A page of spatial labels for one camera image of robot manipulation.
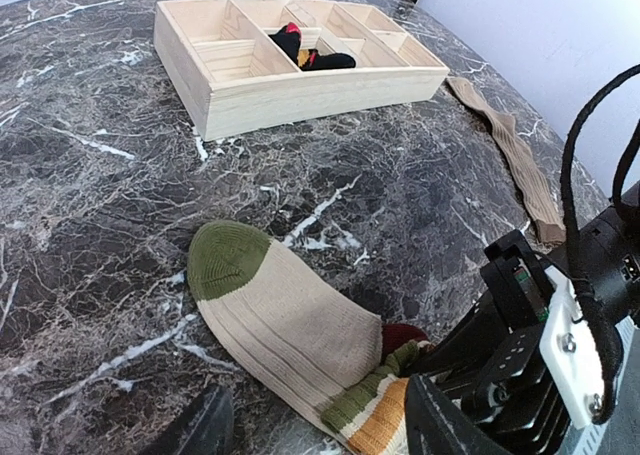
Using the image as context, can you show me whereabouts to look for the beige striped sock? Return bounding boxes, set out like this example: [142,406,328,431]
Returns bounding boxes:
[187,221,430,454]

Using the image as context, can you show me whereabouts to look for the tan plain sock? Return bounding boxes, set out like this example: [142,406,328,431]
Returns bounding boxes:
[446,77,566,245]

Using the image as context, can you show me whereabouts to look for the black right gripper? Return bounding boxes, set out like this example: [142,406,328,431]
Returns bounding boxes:
[410,206,639,454]

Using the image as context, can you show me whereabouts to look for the black argyle sock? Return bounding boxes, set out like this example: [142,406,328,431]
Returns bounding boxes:
[269,22,356,71]

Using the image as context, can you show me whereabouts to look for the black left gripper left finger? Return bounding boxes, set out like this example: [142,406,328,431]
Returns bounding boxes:
[140,385,234,455]

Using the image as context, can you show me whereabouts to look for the wooden compartment tray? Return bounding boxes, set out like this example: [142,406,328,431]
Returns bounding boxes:
[154,0,449,141]

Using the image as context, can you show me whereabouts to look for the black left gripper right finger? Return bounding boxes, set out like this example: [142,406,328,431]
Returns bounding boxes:
[405,374,510,455]

